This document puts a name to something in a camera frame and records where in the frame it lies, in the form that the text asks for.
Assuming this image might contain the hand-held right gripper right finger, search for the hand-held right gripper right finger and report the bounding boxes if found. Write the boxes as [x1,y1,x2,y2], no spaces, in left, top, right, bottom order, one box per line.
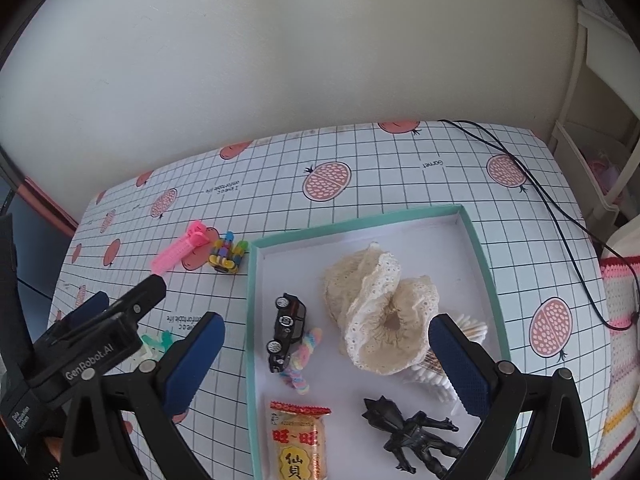
[427,312,593,480]

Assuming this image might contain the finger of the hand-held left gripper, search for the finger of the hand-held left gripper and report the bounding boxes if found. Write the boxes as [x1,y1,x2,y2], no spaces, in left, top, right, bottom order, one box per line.
[47,290,111,343]
[107,275,168,322]

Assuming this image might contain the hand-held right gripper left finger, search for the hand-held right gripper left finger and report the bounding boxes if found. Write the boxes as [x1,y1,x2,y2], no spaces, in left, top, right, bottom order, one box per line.
[62,311,226,480]

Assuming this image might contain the cotton swab box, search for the cotton swab box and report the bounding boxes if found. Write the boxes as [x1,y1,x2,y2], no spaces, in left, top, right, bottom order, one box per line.
[407,312,489,416]

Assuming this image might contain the pink plastic clip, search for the pink plastic clip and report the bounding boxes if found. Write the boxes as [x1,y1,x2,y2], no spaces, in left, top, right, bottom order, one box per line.
[151,220,208,276]

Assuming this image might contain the black action figurine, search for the black action figurine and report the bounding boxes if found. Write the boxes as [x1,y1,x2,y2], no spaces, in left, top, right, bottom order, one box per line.
[362,395,463,478]

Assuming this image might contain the black toy car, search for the black toy car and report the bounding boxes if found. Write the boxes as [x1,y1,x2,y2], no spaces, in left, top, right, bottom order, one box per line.
[266,292,308,375]

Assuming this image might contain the cream lace scrunchie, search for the cream lace scrunchie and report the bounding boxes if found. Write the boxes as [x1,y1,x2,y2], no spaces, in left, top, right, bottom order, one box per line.
[322,242,441,376]

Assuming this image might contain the rainbow fuzzy scrunchie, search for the rainbow fuzzy scrunchie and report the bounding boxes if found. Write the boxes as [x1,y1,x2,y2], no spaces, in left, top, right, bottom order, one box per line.
[280,327,324,395]

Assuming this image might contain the yellow snack packet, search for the yellow snack packet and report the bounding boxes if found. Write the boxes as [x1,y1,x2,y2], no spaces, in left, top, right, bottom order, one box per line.
[269,400,332,480]

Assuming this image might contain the teal-rimmed white tray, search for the teal-rimmed white tray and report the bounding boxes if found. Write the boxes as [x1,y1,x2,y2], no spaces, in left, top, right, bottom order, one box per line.
[247,204,513,480]

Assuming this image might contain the green plastic clip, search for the green plastic clip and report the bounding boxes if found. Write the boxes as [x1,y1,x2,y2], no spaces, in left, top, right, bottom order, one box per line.
[137,330,176,367]

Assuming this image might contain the colourful block toy car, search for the colourful block toy car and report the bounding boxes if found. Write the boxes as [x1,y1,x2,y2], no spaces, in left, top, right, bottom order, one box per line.
[208,231,249,275]

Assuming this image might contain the pink striped crochet blanket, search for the pink striped crochet blanket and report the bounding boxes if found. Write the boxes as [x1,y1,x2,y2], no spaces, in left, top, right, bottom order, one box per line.
[592,227,640,480]

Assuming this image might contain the white shelf unit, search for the white shelf unit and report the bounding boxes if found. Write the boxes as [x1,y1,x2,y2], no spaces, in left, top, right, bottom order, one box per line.
[547,5,640,226]

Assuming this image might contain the black cable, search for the black cable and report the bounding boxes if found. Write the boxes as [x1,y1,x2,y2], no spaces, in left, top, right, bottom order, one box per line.
[437,120,640,333]

